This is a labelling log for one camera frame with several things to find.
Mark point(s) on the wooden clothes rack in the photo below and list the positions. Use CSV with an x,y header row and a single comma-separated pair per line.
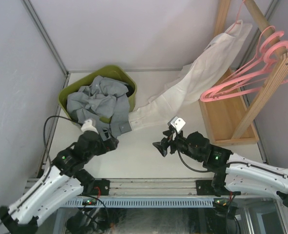
x,y
229,113

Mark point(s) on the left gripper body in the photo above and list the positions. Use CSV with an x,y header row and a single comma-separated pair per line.
x,y
108,143

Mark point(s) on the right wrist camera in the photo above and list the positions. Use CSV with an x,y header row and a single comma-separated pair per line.
x,y
177,123

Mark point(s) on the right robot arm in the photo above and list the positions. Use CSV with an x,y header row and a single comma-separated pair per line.
x,y
232,173

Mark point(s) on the pink hanger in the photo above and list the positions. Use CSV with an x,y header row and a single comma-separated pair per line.
x,y
243,83
246,85
262,54
237,18

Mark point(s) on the white shirt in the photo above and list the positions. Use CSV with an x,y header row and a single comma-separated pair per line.
x,y
194,78

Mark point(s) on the grey shirt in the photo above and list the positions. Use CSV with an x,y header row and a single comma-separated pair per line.
x,y
105,101

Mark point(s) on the green plastic basket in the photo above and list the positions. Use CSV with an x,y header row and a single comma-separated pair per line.
x,y
109,71

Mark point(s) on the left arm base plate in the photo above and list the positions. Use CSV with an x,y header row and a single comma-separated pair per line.
x,y
98,187

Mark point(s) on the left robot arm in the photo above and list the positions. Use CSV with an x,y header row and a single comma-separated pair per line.
x,y
65,179

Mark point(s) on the slotted cable duct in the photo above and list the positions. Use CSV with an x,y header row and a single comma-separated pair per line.
x,y
161,202

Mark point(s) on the aluminium frame rail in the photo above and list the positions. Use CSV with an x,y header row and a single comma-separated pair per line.
x,y
182,187

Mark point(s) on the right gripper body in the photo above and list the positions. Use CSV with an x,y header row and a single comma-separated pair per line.
x,y
178,143

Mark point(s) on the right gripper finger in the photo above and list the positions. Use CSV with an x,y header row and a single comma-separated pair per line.
x,y
162,146
170,134

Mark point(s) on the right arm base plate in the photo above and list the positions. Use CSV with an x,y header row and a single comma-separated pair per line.
x,y
204,187

